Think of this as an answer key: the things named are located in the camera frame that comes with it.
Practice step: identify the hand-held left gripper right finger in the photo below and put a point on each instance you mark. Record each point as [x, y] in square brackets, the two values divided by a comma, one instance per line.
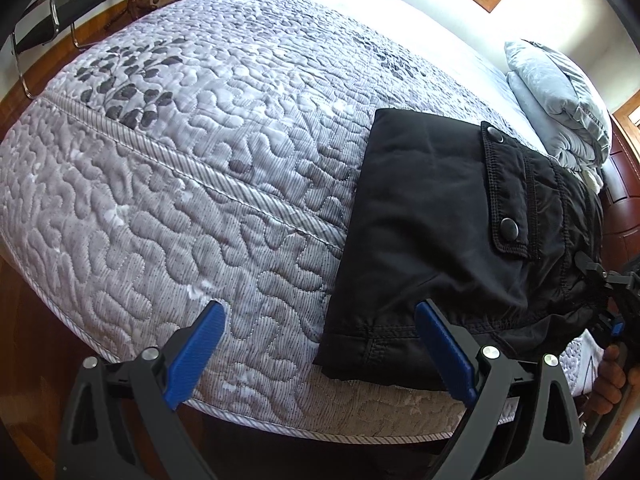
[442, 345]

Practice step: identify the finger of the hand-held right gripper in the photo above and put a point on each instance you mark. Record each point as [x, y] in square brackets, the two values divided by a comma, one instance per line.
[609, 329]
[595, 272]

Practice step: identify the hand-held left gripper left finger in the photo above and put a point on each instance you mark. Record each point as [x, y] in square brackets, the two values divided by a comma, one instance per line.
[197, 350]

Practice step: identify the black quilted jacket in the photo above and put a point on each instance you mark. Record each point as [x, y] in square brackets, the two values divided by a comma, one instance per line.
[425, 210]

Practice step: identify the person's right hand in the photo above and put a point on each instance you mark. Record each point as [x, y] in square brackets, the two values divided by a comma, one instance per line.
[609, 377]

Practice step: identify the wooden bed headboard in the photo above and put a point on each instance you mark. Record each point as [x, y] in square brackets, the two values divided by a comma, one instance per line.
[625, 185]

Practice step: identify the bed with grey quilt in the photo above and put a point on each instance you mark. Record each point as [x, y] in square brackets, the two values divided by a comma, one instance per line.
[200, 185]

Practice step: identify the folded light blue duvet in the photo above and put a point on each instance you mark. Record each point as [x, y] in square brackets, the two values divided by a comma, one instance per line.
[560, 105]

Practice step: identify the narrow wooden frame window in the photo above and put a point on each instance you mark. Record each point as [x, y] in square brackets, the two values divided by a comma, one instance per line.
[631, 114]

